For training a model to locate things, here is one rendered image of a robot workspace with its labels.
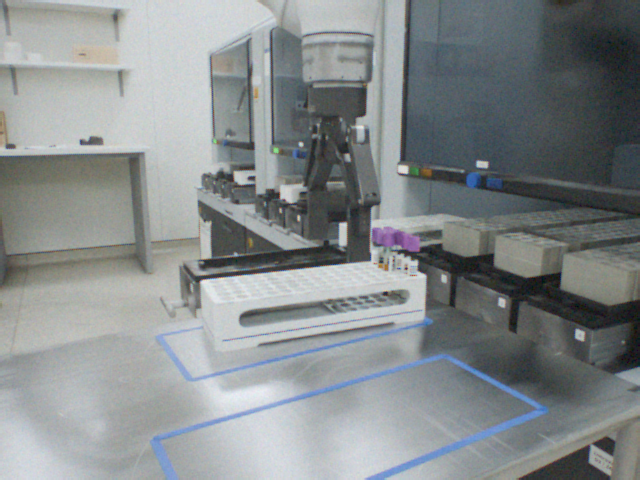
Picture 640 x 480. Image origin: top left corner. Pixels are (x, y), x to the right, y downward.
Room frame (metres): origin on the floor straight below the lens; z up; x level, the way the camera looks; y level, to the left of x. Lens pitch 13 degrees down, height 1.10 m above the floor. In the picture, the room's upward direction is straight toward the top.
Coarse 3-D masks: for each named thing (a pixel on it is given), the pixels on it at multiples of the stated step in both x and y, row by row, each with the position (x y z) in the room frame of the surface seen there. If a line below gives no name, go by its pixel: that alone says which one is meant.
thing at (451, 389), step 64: (192, 320) 0.70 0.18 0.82; (448, 320) 0.70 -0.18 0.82; (0, 384) 0.52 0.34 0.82; (64, 384) 0.52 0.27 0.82; (128, 384) 0.52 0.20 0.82; (192, 384) 0.52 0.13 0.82; (256, 384) 0.52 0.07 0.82; (320, 384) 0.52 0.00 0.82; (384, 384) 0.52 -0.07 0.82; (448, 384) 0.52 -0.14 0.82; (512, 384) 0.52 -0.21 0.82; (576, 384) 0.52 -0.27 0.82; (0, 448) 0.41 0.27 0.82; (64, 448) 0.41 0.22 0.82; (128, 448) 0.41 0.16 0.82; (192, 448) 0.41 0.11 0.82; (256, 448) 0.41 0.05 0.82; (320, 448) 0.41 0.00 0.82; (384, 448) 0.41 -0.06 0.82; (448, 448) 0.41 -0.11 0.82; (512, 448) 0.41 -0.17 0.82; (576, 448) 0.43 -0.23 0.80
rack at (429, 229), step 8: (424, 216) 1.27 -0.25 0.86; (432, 216) 1.27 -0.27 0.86; (440, 216) 1.27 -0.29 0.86; (448, 216) 1.27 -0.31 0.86; (344, 224) 1.17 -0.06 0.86; (376, 224) 1.17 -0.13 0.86; (384, 224) 1.17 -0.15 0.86; (392, 224) 1.18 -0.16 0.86; (400, 224) 1.17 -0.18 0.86; (408, 224) 1.17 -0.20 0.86; (416, 224) 1.17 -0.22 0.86; (424, 224) 1.17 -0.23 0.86; (432, 224) 1.17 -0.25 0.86; (440, 224) 1.17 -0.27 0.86; (344, 232) 1.15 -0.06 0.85; (408, 232) 1.14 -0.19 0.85; (416, 232) 1.26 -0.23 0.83; (424, 232) 1.26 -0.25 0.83; (432, 232) 1.26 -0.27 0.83; (440, 232) 1.27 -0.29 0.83; (344, 240) 1.15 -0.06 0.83; (424, 240) 1.18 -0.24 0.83; (432, 240) 1.17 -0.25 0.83; (440, 240) 1.17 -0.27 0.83
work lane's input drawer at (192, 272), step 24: (192, 264) 1.01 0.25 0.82; (216, 264) 1.06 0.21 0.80; (240, 264) 1.06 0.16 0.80; (264, 264) 1.06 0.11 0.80; (288, 264) 1.01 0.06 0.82; (312, 264) 1.03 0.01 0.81; (336, 264) 1.05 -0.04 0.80; (192, 288) 0.93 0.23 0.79; (168, 312) 0.92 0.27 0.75; (192, 312) 0.94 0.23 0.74
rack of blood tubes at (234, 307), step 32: (224, 288) 0.66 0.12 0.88; (256, 288) 0.66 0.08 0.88; (288, 288) 0.66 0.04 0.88; (320, 288) 0.66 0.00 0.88; (352, 288) 0.67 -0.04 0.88; (384, 288) 0.68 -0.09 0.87; (416, 288) 0.70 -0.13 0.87; (224, 320) 0.60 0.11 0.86; (256, 320) 0.69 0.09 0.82; (288, 320) 0.69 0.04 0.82; (320, 320) 0.65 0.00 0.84; (384, 320) 0.69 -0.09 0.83
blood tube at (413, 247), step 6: (414, 240) 0.71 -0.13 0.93; (408, 246) 0.72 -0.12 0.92; (414, 246) 0.71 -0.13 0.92; (414, 252) 0.71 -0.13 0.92; (414, 258) 0.71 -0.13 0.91; (408, 264) 0.72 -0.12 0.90; (414, 264) 0.71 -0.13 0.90; (408, 270) 0.72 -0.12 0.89; (414, 270) 0.71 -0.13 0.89; (408, 276) 0.72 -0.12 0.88; (414, 276) 0.71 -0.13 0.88; (408, 294) 0.71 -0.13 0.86
